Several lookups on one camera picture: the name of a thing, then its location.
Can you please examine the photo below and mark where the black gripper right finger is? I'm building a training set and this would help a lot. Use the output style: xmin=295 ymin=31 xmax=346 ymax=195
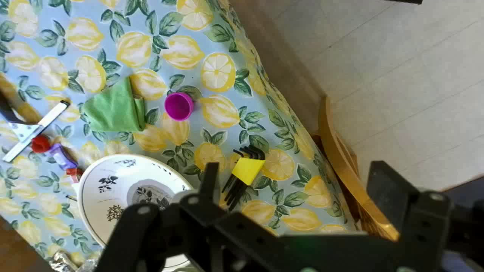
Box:
xmin=367 ymin=161 xmax=452 ymax=272

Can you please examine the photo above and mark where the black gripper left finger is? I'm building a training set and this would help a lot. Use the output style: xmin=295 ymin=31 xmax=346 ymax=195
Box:
xmin=95 ymin=162 xmax=225 ymax=272

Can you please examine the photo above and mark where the pink lid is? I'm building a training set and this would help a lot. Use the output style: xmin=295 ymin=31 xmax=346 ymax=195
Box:
xmin=163 ymin=91 xmax=196 ymax=123

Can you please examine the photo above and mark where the white patterned bowl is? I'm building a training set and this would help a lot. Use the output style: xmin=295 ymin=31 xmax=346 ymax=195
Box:
xmin=77 ymin=153 xmax=195 ymax=250

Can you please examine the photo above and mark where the wooden lattice back chair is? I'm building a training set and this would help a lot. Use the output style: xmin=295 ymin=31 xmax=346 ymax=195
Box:
xmin=316 ymin=96 xmax=402 ymax=242

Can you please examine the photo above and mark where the red and purple toy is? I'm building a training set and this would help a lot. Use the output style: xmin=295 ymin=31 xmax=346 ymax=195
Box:
xmin=30 ymin=135 xmax=85 ymax=185

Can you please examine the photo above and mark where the black and yellow brush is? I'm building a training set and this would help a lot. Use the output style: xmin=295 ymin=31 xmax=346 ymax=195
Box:
xmin=221 ymin=144 xmax=268 ymax=212

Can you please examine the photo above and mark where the green cloth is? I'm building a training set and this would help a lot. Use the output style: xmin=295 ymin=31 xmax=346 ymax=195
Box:
xmin=82 ymin=76 xmax=148 ymax=135

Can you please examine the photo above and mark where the metal squeegee tool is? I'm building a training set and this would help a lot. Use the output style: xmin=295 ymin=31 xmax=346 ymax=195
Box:
xmin=1 ymin=99 xmax=71 ymax=164

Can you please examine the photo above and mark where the lemon print tablecloth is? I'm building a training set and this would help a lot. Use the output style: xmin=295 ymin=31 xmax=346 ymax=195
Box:
xmin=0 ymin=0 xmax=364 ymax=272

